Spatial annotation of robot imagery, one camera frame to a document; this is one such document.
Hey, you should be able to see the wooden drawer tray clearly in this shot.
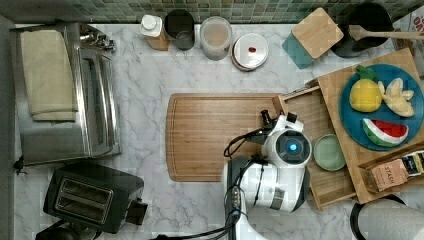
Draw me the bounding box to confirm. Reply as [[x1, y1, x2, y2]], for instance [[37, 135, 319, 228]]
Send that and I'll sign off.
[[273, 87, 356, 211]]

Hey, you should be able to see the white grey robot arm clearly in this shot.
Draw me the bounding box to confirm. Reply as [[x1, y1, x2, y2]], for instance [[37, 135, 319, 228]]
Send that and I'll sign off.
[[151, 110, 312, 240]]

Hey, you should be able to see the wooden cutting board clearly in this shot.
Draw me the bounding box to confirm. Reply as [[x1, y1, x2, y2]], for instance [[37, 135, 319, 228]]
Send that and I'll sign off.
[[166, 93, 285, 182]]

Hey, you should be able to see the white lidded jar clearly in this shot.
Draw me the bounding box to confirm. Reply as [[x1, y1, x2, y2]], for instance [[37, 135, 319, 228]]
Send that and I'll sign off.
[[231, 33, 269, 71]]

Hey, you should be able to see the clear glass jar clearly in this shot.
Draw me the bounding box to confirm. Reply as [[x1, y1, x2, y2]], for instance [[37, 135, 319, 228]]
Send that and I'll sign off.
[[200, 16, 232, 61]]

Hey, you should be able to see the dark metal cup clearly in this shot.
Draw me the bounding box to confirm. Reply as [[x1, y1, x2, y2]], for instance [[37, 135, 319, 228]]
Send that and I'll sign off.
[[165, 9, 195, 51]]

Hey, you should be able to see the white cap bottle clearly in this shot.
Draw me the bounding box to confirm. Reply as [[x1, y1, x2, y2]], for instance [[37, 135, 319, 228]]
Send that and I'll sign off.
[[140, 14, 169, 51]]

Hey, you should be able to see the green ceramic plate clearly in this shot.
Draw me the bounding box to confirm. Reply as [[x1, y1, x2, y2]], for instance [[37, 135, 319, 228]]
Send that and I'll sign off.
[[313, 134, 346, 171]]

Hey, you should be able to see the black toaster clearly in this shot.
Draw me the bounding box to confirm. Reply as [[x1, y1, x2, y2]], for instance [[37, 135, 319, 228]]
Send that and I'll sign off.
[[43, 162, 147, 234]]

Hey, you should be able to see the stainless toaster oven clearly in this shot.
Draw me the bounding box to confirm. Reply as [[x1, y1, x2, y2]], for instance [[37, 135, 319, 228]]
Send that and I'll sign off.
[[9, 22, 120, 166]]

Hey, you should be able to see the teal box wooden lid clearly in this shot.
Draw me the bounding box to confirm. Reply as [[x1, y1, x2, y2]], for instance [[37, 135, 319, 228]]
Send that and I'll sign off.
[[282, 7, 344, 69]]

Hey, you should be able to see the wooden organizer box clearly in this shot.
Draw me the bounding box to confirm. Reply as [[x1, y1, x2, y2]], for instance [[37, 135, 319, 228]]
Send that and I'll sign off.
[[318, 49, 423, 203]]

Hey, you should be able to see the yellow toy pineapple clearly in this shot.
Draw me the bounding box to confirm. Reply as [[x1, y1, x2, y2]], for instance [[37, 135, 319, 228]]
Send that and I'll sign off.
[[349, 65, 382, 113]]

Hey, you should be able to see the beige folded towel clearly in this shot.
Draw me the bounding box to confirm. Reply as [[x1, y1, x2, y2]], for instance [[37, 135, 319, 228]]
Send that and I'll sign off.
[[20, 30, 78, 121]]

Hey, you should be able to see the wooden spatula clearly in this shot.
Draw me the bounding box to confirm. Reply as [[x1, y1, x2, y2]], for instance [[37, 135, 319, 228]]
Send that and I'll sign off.
[[348, 25, 424, 41]]

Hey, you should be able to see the toy watermelon slice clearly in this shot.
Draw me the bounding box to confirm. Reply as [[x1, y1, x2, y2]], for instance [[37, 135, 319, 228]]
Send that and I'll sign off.
[[362, 118, 409, 147]]

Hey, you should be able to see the brown tea packet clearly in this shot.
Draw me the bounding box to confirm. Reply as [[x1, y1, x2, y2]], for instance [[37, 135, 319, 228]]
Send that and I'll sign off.
[[368, 159, 408, 192]]

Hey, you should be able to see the toy peeled banana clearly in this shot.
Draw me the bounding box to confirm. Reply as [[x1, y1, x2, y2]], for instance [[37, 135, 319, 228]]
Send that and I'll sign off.
[[378, 78, 415, 117]]

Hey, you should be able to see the black pot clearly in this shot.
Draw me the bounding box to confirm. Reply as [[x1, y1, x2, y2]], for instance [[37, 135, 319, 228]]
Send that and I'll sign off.
[[331, 2, 394, 58]]

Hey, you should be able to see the paper towel roll holder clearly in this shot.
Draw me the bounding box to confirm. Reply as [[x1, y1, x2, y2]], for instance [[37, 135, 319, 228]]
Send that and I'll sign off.
[[350, 195, 424, 240]]

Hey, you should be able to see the black yellow tea packet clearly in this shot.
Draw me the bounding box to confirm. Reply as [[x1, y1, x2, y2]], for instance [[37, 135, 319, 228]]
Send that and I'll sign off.
[[402, 151, 424, 177]]

